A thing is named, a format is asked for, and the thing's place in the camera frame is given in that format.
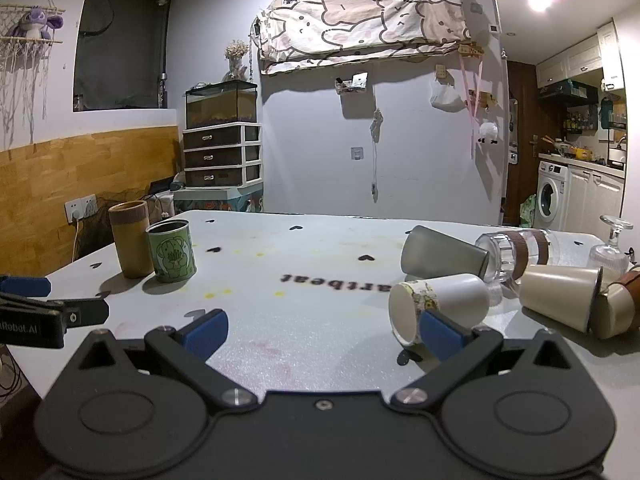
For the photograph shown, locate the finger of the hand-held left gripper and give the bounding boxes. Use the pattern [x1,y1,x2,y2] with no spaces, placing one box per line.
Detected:
[47,297,110,332]
[0,275,52,306]

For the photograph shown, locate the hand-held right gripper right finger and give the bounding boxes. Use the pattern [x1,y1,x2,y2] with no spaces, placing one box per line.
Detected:
[391,309,577,410]

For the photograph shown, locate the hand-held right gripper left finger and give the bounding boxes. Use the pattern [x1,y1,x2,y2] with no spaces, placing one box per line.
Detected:
[75,308,259,409]

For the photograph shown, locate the white printed paper cup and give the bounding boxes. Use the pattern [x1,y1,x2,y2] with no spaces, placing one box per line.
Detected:
[388,273,490,347]

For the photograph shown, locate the grey metal cup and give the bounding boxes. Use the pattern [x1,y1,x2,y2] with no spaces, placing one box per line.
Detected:
[400,225,491,281]

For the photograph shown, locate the brown bamboo cup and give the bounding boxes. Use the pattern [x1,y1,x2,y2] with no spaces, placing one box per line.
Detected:
[108,200,155,279]

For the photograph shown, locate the green printed tin cup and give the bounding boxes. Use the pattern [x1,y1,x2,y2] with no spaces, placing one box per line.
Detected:
[145,220,197,283]

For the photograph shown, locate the clear glass cup brown bands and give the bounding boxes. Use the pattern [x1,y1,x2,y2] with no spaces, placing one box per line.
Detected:
[474,228,563,284]

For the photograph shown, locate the cream plain cup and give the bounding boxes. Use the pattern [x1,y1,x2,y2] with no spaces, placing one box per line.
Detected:
[519,264,604,334]

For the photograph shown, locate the cream cup brown band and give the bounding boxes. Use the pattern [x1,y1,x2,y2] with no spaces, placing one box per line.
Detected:
[591,269,640,340]

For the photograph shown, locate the teal printed cabinet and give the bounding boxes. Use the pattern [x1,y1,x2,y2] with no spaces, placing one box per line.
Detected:
[172,183,265,214]

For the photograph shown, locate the green bag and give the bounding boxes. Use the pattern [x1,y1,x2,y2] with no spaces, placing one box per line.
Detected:
[519,195,538,228]

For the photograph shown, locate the white plastic drawer unit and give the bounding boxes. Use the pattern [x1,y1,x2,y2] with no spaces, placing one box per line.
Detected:
[182,123,263,188]

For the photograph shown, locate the white washing machine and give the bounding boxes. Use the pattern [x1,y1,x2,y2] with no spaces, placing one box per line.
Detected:
[534,160,571,231]

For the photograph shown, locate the clear wine glass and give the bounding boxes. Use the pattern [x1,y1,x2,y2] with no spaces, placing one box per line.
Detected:
[586,215,635,281]

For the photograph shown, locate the dark wooden door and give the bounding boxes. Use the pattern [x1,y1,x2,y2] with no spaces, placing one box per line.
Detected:
[505,60,551,227]

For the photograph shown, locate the white kitchen counter cabinet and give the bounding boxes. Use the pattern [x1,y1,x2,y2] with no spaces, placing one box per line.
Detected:
[564,157,627,236]

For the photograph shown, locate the pink ribbon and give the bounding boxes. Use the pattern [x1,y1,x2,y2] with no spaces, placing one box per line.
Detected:
[459,54,486,160]

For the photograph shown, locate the glass fish tank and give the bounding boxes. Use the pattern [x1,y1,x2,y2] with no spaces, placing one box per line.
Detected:
[184,80,259,130]

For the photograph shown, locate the white hanging bag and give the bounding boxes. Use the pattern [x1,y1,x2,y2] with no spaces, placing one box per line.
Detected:
[429,79,464,109]

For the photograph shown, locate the dark window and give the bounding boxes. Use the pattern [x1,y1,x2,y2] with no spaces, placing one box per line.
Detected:
[73,0,173,112]

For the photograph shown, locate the purple plush toy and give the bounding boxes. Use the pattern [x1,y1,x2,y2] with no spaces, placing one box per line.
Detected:
[6,6,65,41]

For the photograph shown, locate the dried flower vase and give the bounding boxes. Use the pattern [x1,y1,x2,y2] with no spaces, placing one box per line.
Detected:
[223,40,249,81]

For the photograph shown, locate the printed cartoon cloth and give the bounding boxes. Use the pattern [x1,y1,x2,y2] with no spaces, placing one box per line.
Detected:
[254,0,472,76]

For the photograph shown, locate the hanging charger cable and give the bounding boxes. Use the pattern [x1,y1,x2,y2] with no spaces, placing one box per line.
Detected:
[370,108,385,203]

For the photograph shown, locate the white macrame wall hanger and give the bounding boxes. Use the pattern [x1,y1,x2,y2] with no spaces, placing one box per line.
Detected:
[0,0,66,143]

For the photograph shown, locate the small wall shelf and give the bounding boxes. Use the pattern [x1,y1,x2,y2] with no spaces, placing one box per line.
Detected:
[334,72,370,96]

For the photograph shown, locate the white kitchen wall cabinets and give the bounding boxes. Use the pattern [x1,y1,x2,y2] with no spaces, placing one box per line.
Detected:
[536,21,626,92]

